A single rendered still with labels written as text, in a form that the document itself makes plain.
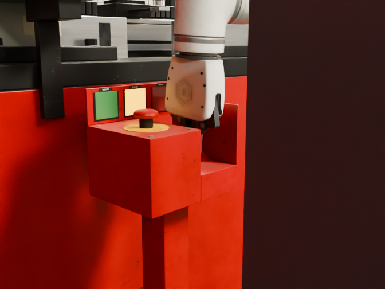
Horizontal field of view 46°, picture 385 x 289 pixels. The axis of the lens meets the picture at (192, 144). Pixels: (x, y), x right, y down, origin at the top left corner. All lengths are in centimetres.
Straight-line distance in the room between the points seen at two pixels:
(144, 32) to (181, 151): 82
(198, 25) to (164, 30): 79
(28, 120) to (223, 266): 68
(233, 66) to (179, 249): 53
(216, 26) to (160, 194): 27
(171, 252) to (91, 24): 54
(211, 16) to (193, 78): 10
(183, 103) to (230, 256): 64
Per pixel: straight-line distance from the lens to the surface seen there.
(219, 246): 126
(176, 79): 77
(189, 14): 73
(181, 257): 83
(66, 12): 80
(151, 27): 148
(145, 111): 71
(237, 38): 135
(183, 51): 74
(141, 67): 100
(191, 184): 72
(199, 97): 74
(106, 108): 78
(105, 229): 102
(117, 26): 111
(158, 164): 67
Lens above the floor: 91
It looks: 12 degrees down
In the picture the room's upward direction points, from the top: straight up
